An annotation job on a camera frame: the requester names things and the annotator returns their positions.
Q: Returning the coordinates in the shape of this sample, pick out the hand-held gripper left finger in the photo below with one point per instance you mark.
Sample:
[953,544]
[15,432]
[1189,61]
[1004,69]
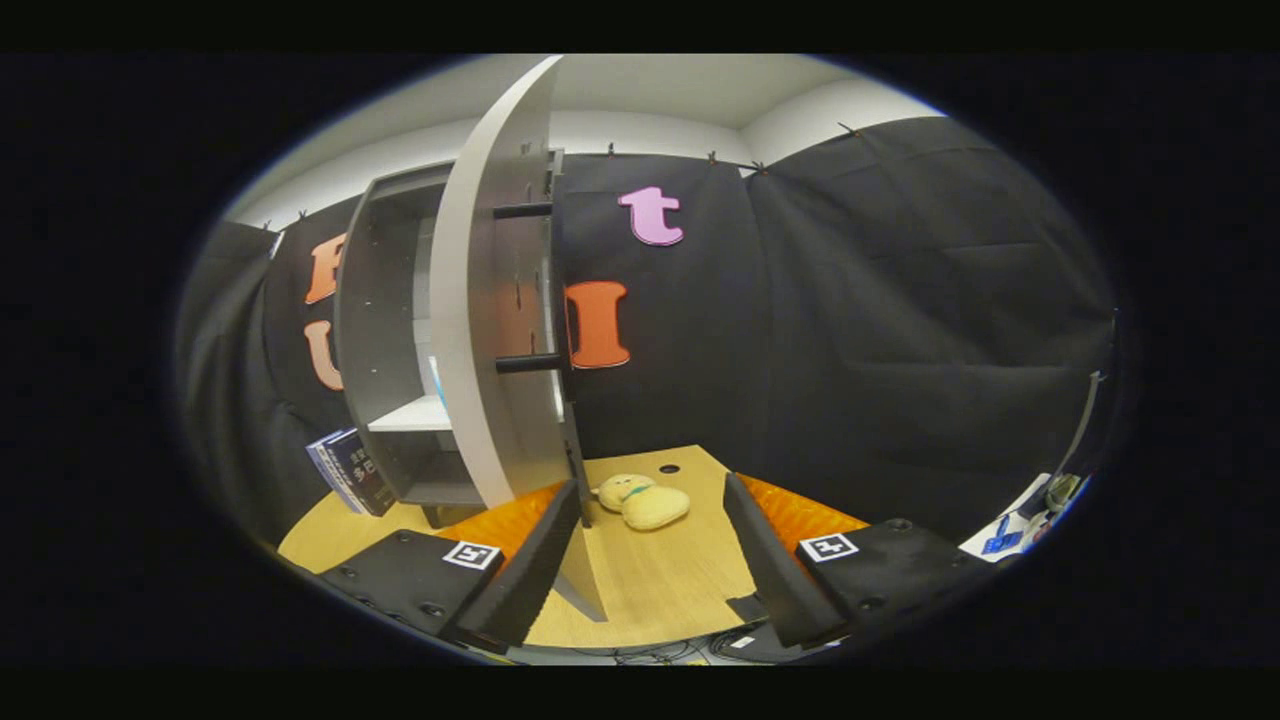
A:
[530,580]

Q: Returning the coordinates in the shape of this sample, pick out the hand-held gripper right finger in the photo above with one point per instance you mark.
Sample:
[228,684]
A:
[765,560]

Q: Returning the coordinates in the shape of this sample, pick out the blue and white tube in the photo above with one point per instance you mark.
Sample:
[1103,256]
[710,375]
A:
[437,380]

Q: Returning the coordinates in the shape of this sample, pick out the beige cabinet door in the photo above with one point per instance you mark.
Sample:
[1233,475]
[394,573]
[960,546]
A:
[460,300]

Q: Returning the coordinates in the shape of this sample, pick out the black table clamp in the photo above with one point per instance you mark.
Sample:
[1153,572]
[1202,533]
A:
[748,607]

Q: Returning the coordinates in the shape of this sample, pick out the yellow plush toy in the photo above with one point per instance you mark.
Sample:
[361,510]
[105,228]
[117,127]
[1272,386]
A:
[650,505]

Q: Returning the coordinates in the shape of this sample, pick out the dark blue book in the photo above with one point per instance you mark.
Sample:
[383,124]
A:
[365,475]

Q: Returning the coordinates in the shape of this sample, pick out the white side table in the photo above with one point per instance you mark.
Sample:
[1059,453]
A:
[978,546]

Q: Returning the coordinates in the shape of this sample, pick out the black backdrop cloth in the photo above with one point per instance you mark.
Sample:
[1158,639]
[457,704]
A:
[900,350]

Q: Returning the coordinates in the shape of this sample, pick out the small green object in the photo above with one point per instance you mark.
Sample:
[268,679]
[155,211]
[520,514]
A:
[1062,490]

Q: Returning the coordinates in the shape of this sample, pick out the grey cabinet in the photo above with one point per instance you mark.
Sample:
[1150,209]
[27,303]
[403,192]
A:
[385,300]

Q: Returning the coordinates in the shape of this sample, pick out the grey thin pole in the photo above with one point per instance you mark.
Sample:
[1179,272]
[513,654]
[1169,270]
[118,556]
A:
[1088,420]

